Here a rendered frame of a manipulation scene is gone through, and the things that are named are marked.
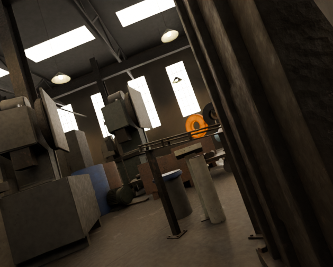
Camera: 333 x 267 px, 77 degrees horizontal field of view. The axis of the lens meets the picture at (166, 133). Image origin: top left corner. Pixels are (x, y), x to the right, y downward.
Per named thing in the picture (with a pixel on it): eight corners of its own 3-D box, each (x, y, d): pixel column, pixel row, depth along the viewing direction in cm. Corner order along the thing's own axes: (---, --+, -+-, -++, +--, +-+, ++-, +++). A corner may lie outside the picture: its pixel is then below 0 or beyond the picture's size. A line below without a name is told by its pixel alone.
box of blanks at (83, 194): (88, 249, 204) (66, 172, 212) (-4, 286, 188) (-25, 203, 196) (104, 222, 304) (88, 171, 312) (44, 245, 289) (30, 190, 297)
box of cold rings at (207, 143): (215, 162, 575) (205, 136, 583) (221, 164, 492) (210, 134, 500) (180, 175, 577) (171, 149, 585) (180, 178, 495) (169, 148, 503)
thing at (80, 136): (77, 212, 558) (56, 141, 579) (105, 202, 559) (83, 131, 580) (65, 219, 496) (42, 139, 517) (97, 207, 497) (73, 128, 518)
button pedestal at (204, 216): (226, 213, 170) (200, 142, 176) (198, 223, 171) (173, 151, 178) (223, 208, 185) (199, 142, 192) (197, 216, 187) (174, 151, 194)
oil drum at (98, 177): (109, 214, 355) (93, 163, 364) (77, 224, 359) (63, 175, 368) (120, 205, 413) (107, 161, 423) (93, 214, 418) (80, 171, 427)
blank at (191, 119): (202, 111, 132) (205, 111, 135) (182, 117, 142) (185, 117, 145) (208, 135, 132) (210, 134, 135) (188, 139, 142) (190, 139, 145)
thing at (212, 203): (227, 220, 156) (203, 154, 161) (212, 225, 157) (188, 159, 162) (224, 215, 168) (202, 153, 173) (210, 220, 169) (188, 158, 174)
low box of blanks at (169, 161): (196, 178, 414) (184, 147, 421) (202, 183, 341) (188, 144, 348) (151, 194, 409) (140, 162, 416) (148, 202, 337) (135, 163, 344)
